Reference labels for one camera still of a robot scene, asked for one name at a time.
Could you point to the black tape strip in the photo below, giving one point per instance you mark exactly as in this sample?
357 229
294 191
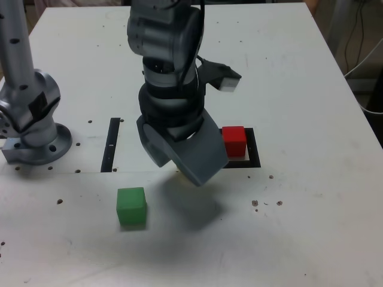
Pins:
109 149

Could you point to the green cube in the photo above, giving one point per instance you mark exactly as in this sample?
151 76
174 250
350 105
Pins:
131 209

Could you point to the red cube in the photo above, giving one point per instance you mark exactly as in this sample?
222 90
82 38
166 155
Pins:
236 142

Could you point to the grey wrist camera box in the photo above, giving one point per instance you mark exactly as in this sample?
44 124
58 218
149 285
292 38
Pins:
224 79

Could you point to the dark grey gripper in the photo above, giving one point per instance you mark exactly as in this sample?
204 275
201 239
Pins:
182 133

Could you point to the black tape square outline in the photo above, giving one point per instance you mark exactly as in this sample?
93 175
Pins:
252 149

